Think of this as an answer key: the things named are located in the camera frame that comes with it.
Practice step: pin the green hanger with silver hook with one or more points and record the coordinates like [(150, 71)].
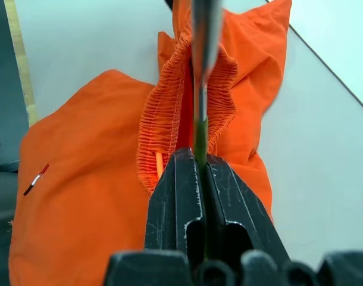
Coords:
[(206, 38)]

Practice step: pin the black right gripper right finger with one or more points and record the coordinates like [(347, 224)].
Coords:
[(238, 214)]

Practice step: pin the orange shorts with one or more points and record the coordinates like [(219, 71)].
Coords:
[(89, 155)]

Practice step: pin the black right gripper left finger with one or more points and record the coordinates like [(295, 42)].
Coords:
[(175, 208)]

